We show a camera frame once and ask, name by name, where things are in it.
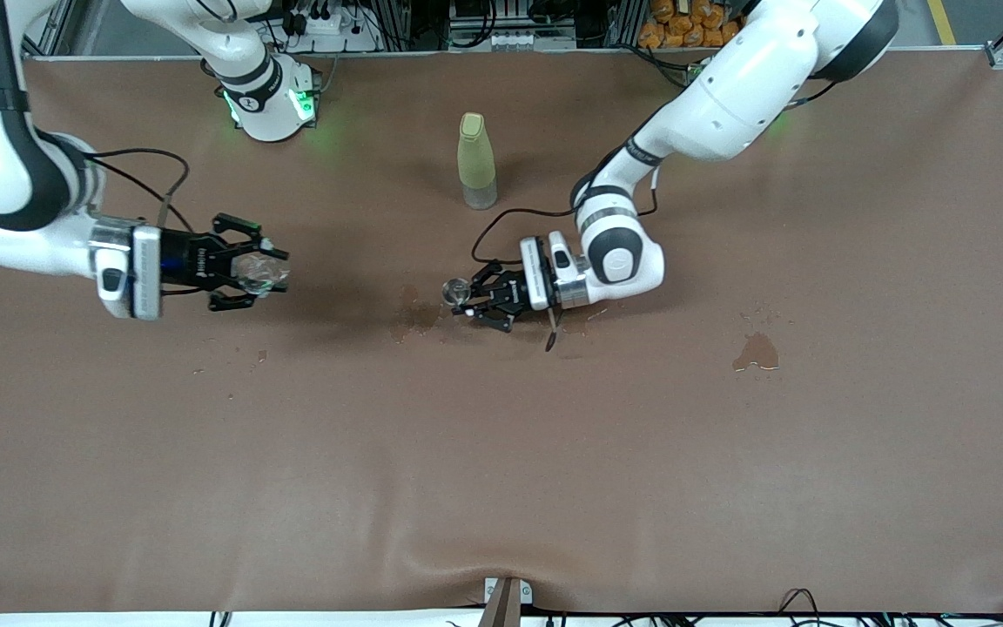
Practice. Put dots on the steel double jigger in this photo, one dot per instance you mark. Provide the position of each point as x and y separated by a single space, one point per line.
456 292

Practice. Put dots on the clear glass beaker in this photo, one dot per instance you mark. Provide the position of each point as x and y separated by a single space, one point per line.
262 274

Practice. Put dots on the metal table edge bracket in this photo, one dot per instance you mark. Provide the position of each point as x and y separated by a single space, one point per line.
501 601

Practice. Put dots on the spilled liquid puddle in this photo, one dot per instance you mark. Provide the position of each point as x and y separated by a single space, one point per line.
758 351
401 324

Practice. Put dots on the brown table cloth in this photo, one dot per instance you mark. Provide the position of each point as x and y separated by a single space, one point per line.
501 479

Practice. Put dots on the white power strip with plugs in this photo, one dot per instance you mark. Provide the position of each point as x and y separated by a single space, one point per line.
353 39

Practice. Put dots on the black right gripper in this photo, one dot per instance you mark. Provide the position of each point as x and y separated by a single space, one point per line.
181 261

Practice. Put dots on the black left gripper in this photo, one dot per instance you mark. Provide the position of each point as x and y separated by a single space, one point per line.
508 292

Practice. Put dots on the yellow-green bottle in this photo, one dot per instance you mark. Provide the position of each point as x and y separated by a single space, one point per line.
476 161

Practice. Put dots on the orange snack packets pile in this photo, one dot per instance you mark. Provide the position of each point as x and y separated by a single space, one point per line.
684 26

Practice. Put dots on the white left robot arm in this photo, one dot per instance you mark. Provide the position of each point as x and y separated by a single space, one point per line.
745 78

